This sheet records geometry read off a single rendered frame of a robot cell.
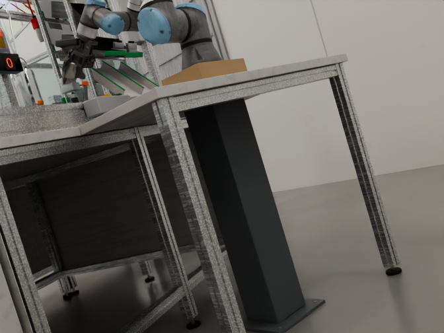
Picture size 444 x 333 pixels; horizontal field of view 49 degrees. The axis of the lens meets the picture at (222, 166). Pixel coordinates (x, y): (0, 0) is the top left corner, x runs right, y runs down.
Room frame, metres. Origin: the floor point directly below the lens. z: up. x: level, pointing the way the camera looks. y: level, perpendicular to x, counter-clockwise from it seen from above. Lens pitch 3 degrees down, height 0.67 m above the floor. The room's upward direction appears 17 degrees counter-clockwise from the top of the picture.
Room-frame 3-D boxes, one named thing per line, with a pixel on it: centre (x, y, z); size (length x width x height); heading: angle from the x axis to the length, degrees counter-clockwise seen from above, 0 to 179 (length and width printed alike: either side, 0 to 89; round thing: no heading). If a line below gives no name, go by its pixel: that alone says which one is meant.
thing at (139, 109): (1.83, 0.00, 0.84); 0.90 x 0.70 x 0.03; 131
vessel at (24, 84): (2.92, 0.97, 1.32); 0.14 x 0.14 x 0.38
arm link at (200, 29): (1.78, -0.04, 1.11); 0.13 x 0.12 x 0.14; 136
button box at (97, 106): (1.87, 0.34, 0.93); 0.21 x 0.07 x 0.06; 155
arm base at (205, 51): (1.79, -0.04, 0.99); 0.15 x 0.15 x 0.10
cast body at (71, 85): (2.04, 0.51, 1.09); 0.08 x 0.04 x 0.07; 65
